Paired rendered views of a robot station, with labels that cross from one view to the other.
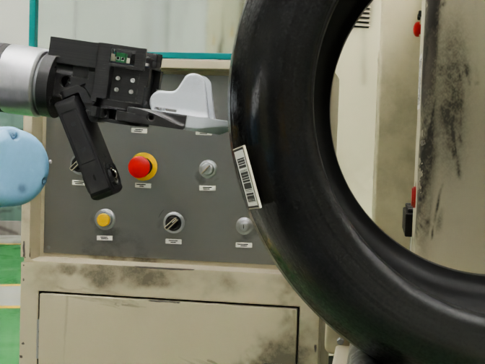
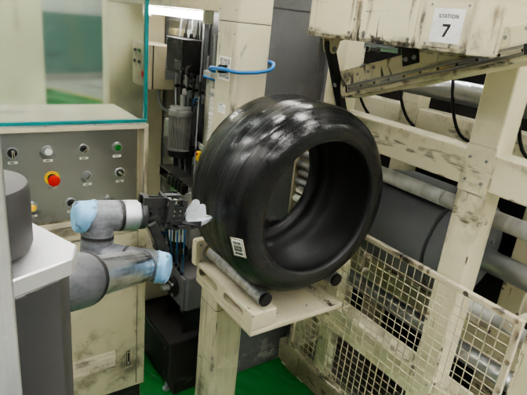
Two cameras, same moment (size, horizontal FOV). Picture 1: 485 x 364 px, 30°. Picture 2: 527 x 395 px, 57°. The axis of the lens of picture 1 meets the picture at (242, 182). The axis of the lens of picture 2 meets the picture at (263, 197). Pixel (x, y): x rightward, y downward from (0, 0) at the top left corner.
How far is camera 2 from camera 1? 0.93 m
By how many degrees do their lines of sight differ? 47
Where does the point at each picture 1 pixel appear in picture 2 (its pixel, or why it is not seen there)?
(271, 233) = (241, 262)
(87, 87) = (159, 215)
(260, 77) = (247, 216)
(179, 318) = not seen: hidden behind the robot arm
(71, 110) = (154, 226)
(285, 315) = (132, 235)
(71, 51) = (154, 203)
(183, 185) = (74, 184)
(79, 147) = (158, 240)
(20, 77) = (137, 219)
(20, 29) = not seen: outside the picture
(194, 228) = not seen: hidden behind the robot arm
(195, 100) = (202, 214)
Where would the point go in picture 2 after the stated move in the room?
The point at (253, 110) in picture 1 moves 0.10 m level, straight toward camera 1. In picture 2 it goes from (243, 226) to (269, 240)
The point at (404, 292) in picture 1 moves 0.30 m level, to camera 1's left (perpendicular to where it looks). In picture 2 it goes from (284, 272) to (197, 304)
